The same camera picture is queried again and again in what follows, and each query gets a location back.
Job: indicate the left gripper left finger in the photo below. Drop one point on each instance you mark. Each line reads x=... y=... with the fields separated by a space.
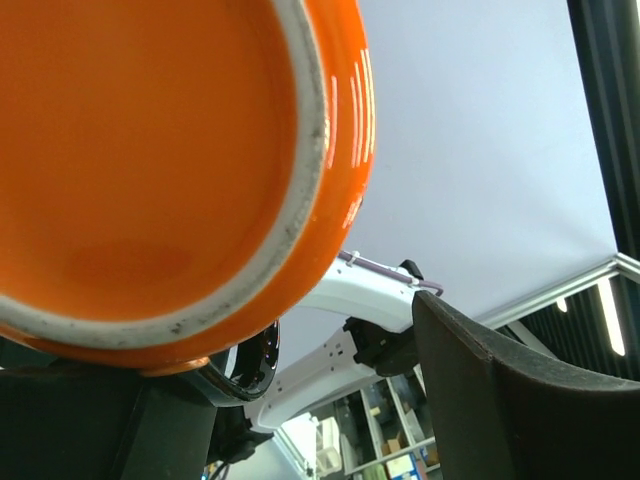
x=87 y=423

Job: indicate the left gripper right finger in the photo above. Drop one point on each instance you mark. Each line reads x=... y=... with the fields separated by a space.
x=502 y=410

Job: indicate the orange mug black handle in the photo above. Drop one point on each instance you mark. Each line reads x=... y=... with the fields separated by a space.
x=176 y=175

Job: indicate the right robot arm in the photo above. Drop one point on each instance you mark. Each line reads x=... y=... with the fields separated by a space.
x=376 y=340

